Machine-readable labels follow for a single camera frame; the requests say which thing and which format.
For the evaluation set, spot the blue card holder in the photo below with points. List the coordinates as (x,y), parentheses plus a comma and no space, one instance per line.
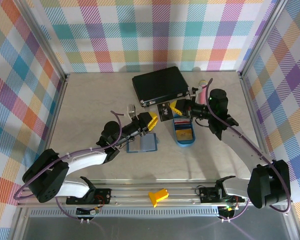
(147,143)

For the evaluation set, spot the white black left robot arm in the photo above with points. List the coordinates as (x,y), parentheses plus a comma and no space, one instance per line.
(90,158)

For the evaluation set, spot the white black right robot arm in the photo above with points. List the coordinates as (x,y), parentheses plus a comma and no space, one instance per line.
(240,147)

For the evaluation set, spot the stack of colourful cards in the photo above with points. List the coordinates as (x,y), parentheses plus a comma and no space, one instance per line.
(182,122)

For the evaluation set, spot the yellow credit card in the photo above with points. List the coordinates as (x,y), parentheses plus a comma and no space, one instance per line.
(185,135)

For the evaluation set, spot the black briefcase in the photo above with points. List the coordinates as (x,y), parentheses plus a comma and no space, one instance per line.
(160,85)

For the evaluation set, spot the blue plastic tray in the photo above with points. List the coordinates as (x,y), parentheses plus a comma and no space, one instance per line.
(186,145)

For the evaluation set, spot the yellow plastic part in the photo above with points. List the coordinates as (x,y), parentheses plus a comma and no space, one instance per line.
(158,196)

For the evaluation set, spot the small circuit board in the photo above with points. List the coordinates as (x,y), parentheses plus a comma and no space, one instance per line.
(86,211)
(227,211)

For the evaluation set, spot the grey metal sheet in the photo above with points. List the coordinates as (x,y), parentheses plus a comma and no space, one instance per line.
(152,230)

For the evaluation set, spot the aluminium table edge rail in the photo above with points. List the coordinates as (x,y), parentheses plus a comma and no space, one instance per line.
(50,125)
(257,125)

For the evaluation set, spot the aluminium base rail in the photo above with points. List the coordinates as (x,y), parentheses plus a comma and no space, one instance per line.
(130,197)

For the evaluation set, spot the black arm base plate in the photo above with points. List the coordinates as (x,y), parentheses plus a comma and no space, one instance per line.
(103,196)
(207,195)

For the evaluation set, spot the aluminium frame post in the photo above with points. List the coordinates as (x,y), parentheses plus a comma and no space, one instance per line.
(43,37)
(261,37)

